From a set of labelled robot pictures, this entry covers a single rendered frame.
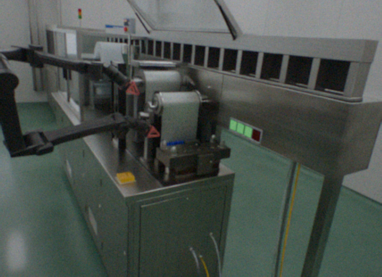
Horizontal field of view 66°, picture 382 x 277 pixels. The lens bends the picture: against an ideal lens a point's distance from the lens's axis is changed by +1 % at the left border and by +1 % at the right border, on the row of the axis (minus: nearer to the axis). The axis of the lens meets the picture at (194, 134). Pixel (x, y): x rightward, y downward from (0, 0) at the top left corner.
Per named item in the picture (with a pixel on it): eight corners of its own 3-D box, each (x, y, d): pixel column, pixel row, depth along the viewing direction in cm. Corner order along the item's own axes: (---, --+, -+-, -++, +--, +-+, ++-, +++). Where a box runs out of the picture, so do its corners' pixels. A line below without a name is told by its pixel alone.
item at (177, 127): (160, 145, 165) (162, 114, 160) (195, 140, 178) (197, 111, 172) (161, 145, 165) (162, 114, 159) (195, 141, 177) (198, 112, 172)
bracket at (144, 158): (139, 158, 174) (140, 110, 165) (149, 157, 178) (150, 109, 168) (142, 162, 170) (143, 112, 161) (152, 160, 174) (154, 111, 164)
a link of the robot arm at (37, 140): (11, 166, 111) (1, 148, 114) (48, 153, 119) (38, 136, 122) (-15, 75, 79) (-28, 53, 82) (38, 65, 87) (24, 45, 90)
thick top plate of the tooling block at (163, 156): (156, 157, 161) (156, 147, 159) (214, 148, 182) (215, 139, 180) (169, 168, 149) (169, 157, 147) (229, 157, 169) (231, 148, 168)
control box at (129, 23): (121, 33, 196) (121, 16, 193) (129, 33, 201) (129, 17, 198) (128, 33, 192) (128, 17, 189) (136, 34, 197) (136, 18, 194)
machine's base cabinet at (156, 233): (58, 164, 362) (53, 95, 336) (110, 156, 396) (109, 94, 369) (127, 339, 162) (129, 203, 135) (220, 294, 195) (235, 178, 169)
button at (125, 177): (116, 177, 150) (116, 173, 149) (129, 175, 153) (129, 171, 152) (121, 184, 144) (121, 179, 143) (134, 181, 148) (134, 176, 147)
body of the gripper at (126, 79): (124, 90, 144) (113, 81, 139) (117, 87, 152) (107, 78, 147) (132, 80, 144) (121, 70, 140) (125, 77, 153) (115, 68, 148)
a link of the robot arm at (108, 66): (102, 71, 138) (109, 62, 138) (99, 69, 143) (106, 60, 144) (113, 81, 142) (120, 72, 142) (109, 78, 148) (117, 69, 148)
